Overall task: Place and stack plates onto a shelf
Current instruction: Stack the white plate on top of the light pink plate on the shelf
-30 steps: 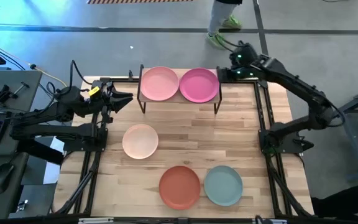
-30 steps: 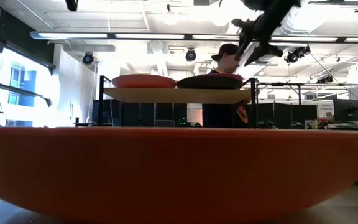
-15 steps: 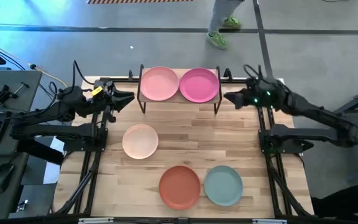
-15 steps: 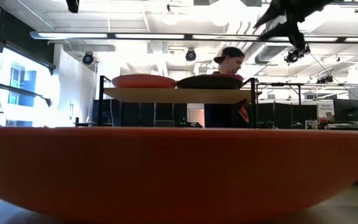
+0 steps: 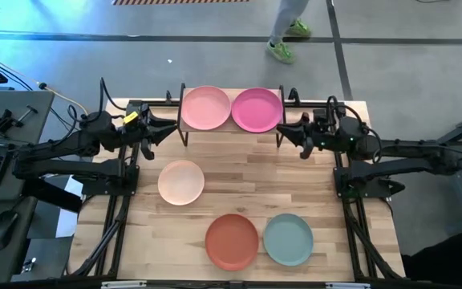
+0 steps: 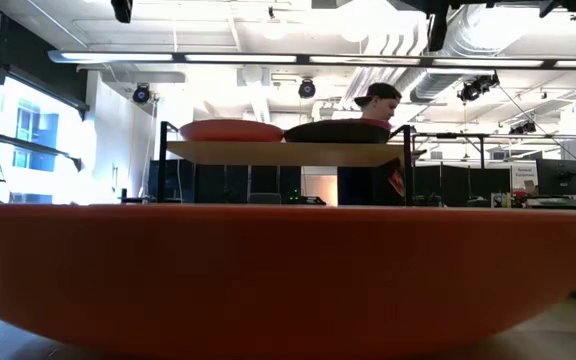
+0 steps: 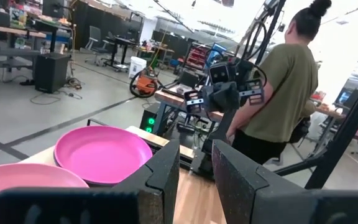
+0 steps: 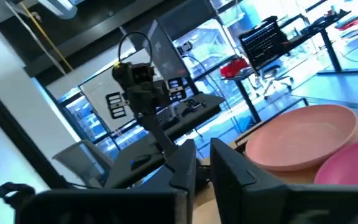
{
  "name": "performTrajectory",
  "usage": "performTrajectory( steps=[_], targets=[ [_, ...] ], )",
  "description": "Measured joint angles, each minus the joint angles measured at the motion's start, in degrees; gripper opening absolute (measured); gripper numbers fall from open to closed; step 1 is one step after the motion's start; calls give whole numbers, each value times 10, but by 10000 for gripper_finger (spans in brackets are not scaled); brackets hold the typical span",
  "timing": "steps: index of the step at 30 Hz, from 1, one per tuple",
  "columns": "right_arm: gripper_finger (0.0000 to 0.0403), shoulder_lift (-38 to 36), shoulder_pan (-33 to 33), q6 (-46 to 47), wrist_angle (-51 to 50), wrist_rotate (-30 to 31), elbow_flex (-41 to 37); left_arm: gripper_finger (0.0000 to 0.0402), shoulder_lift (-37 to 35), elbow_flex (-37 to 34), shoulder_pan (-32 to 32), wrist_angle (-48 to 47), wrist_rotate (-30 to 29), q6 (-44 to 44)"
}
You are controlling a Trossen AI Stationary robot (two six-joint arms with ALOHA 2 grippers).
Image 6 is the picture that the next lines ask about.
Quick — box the black partition screen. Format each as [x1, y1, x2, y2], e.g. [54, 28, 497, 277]
[147, 159, 303, 205]
[412, 165, 513, 209]

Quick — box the small box with bottles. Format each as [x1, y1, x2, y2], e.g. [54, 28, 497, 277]
[490, 192, 514, 210]

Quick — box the black aluminium table frame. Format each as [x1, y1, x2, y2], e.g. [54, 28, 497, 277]
[117, 187, 159, 206]

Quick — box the white printed sign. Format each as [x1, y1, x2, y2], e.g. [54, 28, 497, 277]
[510, 161, 539, 191]

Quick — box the black computer monitor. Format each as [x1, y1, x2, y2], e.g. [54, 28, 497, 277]
[536, 158, 576, 197]

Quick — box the black metal table frame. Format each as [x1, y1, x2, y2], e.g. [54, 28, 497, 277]
[411, 131, 492, 171]

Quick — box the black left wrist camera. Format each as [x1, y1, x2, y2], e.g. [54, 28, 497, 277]
[110, 0, 135, 25]

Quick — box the long ceiling light strip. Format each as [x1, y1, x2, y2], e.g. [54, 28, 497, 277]
[47, 49, 576, 70]

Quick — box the person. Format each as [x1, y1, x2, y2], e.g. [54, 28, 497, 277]
[336, 82, 427, 207]

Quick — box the black slanted rail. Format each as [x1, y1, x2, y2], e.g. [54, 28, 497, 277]
[0, 132, 85, 172]

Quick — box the black spotlight cluster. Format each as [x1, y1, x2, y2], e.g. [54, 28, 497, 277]
[456, 72, 501, 104]

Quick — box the black round spotlight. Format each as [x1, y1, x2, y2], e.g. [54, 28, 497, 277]
[131, 82, 152, 105]
[297, 77, 317, 100]

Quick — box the silver ventilation duct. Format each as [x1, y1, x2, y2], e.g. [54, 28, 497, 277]
[407, 4, 499, 105]

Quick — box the wooden shelf with black frame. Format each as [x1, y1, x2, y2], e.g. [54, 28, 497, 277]
[156, 120, 415, 206]

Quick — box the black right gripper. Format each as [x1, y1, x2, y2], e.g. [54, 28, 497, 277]
[420, 0, 499, 14]

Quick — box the orange plate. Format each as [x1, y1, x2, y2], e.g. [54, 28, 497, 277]
[178, 118, 286, 144]
[0, 202, 576, 359]

